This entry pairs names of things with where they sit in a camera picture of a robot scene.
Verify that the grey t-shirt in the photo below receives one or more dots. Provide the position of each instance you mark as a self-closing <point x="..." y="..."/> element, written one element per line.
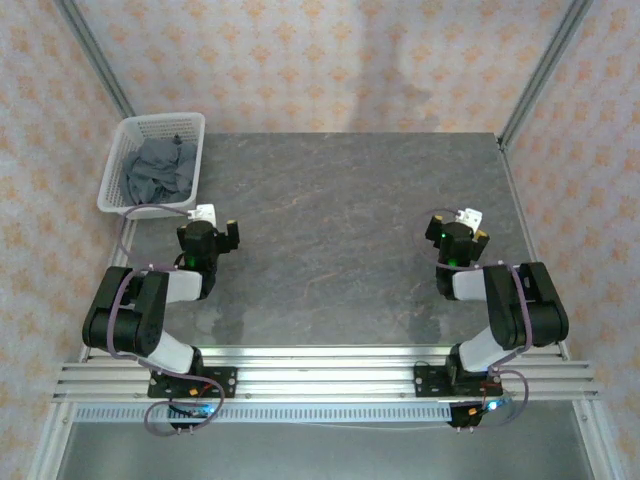
<point x="155" y="170"/>

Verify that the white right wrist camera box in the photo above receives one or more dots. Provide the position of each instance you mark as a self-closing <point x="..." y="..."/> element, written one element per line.
<point x="471" y="218"/>

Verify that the white plastic mesh basket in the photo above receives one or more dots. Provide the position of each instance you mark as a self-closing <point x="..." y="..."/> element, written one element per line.
<point x="120" y="165"/>

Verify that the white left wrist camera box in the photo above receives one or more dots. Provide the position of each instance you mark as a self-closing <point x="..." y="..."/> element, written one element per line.
<point x="205" y="214"/>

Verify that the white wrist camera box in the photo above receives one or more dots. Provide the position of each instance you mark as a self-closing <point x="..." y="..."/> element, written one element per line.
<point x="471" y="218"/>
<point x="205" y="214"/>

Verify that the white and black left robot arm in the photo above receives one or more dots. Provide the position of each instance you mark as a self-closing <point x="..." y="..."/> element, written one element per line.
<point x="145" y="310"/>

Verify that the aluminium frame post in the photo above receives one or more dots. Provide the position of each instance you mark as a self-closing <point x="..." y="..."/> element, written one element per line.
<point x="542" y="75"/>
<point x="95" y="55"/>

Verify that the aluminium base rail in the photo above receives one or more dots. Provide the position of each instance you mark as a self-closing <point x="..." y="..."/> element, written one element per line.
<point x="325" y="380"/>

